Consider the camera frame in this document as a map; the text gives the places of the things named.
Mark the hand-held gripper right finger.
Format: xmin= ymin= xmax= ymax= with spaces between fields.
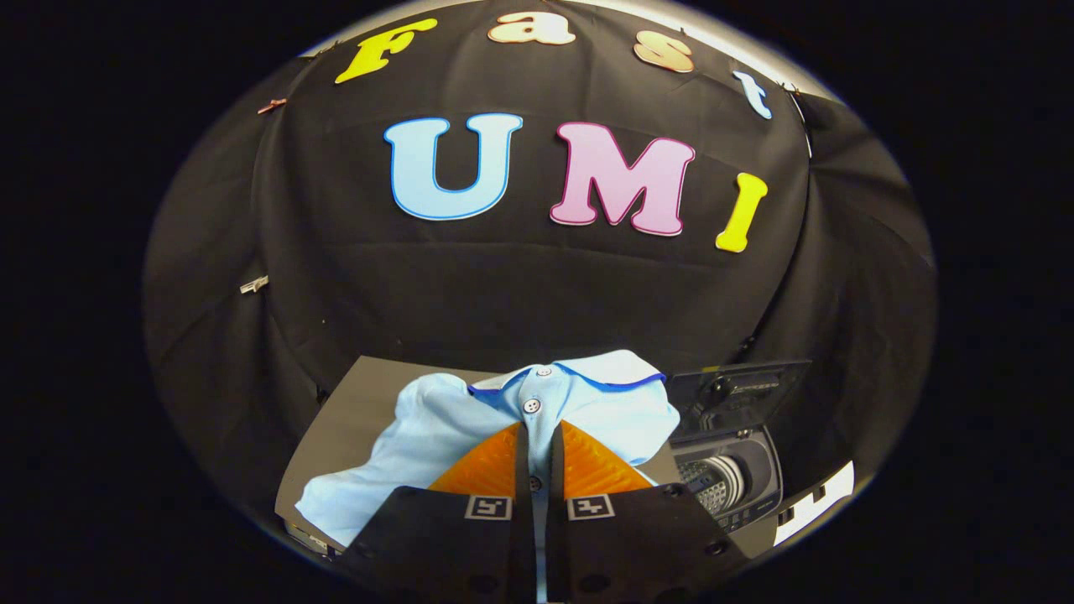
xmin=547 ymin=419 xmax=752 ymax=604

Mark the grey washing machine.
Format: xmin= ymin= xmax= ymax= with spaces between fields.
xmin=671 ymin=424 xmax=785 ymax=534

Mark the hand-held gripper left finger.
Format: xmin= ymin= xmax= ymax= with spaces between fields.
xmin=331 ymin=422 xmax=538 ymax=604

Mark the light blue polo shirt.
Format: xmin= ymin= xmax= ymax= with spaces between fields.
xmin=294 ymin=350 xmax=680 ymax=604

